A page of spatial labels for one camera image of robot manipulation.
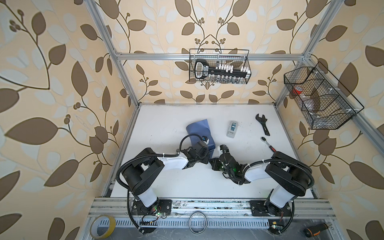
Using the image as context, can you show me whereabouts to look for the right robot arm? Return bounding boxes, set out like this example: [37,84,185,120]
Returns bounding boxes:
[209,145,315,216]

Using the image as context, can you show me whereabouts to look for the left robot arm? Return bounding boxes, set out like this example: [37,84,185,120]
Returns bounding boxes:
[116,134,210,208]

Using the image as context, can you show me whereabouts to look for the black adjustable wrench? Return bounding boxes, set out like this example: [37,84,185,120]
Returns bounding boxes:
[256,114,270,136]

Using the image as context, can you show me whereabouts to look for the red capped plastic item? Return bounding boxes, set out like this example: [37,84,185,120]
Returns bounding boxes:
[292,86,304,96]

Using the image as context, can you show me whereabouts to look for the orange black screwdriver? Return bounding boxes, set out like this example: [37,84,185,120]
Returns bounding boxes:
[303,223,333,238]

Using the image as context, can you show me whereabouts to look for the yellow tape roll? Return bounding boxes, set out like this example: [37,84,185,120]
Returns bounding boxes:
[90,215,117,240]

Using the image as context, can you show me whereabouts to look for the red handled ratchet wrench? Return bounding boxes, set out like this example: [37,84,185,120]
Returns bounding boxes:
[261,137,276,153]

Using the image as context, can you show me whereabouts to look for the grey ring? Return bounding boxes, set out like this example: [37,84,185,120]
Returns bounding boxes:
[188,211,208,235]

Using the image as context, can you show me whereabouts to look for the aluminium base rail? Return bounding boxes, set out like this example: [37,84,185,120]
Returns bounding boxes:
[86,197,337,229]

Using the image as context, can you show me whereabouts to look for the black socket set rail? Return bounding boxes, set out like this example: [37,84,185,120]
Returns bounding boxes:
[193,59,252,79]

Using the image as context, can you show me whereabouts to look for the back wire basket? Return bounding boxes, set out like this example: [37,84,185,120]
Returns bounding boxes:
[189,48,252,85]

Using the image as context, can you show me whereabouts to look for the wire basket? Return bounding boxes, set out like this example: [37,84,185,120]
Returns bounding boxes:
[284,62,364,130]
[189,48,252,85]

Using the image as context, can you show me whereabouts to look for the right wire basket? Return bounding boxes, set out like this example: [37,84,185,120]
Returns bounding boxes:
[284,62,364,130]

